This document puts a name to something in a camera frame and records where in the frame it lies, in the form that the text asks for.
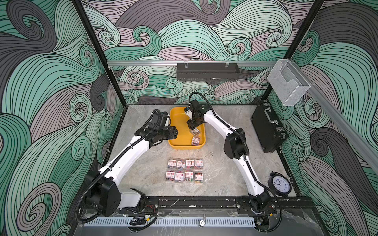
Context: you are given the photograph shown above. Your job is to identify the black round alarm clock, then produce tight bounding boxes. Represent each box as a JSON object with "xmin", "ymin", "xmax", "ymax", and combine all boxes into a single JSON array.
[{"xmin": 268, "ymin": 172, "xmax": 292, "ymax": 197}]

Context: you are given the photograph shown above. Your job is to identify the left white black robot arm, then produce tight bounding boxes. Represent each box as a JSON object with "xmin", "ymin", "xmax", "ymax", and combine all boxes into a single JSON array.
[{"xmin": 74, "ymin": 109, "xmax": 178, "ymax": 224}]

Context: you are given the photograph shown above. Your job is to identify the clear acrylic wall holder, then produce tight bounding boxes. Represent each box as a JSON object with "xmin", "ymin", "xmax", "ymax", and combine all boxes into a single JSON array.
[{"xmin": 267, "ymin": 59, "xmax": 311, "ymax": 107}]

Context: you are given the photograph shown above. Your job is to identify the aluminium rail right wall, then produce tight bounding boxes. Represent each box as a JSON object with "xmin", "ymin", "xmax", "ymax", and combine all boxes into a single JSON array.
[{"xmin": 291, "ymin": 62, "xmax": 378, "ymax": 173}]

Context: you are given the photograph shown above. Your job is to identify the paper clip box removed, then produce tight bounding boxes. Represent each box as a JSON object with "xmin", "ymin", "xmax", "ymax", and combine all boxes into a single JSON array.
[
  {"xmin": 174, "ymin": 171, "xmax": 185, "ymax": 183},
  {"xmin": 165, "ymin": 171, "xmax": 175, "ymax": 182}
]

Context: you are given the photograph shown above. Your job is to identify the aluminium rail wall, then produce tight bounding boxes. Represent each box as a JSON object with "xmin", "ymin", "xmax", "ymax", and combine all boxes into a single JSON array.
[
  {"xmin": 291, "ymin": 62, "xmax": 378, "ymax": 173},
  {"xmin": 107, "ymin": 60, "xmax": 277, "ymax": 68}
]

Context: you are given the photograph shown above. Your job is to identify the paper clip box barcode side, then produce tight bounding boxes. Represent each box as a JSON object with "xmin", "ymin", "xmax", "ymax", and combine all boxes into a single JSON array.
[{"xmin": 190, "ymin": 128, "xmax": 201, "ymax": 137}]

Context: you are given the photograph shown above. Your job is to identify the aluminium rail back wall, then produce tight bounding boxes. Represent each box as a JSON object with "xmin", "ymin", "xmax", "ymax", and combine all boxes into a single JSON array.
[{"xmin": 107, "ymin": 60, "xmax": 277, "ymax": 68}]

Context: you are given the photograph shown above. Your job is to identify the paper clip box edge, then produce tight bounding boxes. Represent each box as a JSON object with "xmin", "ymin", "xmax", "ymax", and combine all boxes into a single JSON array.
[{"xmin": 194, "ymin": 171, "xmax": 204, "ymax": 184}]

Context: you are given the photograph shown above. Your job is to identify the paper clip box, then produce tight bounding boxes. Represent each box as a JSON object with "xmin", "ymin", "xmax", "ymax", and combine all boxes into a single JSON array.
[
  {"xmin": 195, "ymin": 158, "xmax": 204, "ymax": 170},
  {"xmin": 184, "ymin": 171, "xmax": 194, "ymax": 183},
  {"xmin": 176, "ymin": 159, "xmax": 186, "ymax": 170},
  {"xmin": 167, "ymin": 159, "xmax": 177, "ymax": 169},
  {"xmin": 192, "ymin": 137, "xmax": 200, "ymax": 146},
  {"xmin": 186, "ymin": 158, "xmax": 195, "ymax": 170}
]

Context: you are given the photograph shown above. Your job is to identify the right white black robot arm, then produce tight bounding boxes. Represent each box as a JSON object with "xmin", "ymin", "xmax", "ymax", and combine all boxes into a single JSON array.
[{"xmin": 185, "ymin": 92, "xmax": 283, "ymax": 233}]

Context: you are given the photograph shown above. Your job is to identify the black briefcase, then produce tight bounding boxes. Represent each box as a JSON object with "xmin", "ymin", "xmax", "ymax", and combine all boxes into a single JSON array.
[{"xmin": 251, "ymin": 100, "xmax": 289, "ymax": 153}]

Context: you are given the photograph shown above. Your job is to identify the white slotted cable duct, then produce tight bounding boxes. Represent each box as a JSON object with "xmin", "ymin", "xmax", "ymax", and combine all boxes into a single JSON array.
[{"xmin": 84, "ymin": 216, "xmax": 256, "ymax": 228}]

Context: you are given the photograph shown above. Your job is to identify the yellow plastic storage tray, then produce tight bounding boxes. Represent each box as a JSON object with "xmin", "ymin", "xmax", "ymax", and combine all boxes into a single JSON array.
[{"xmin": 168, "ymin": 107, "xmax": 206, "ymax": 150}]

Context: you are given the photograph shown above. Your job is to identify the black wall-mounted tray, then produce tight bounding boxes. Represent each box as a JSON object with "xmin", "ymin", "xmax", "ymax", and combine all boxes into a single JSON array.
[{"xmin": 176, "ymin": 63, "xmax": 240, "ymax": 83}]

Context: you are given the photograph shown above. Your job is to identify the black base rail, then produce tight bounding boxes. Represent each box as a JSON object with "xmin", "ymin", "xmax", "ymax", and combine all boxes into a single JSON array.
[{"xmin": 79, "ymin": 196, "xmax": 317, "ymax": 216}]

